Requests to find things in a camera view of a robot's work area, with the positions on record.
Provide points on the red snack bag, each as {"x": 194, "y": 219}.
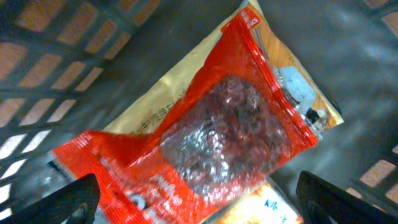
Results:
{"x": 231, "y": 128}

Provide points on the grey plastic mesh basket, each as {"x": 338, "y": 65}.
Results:
{"x": 68, "y": 66}

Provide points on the small orange packet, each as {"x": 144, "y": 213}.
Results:
{"x": 267, "y": 204}

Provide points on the beige wet wipes pack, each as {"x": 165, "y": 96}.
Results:
{"x": 147, "y": 112}

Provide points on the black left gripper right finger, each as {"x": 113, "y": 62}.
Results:
{"x": 323, "y": 202}

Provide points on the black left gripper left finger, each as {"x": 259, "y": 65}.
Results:
{"x": 75, "y": 203}

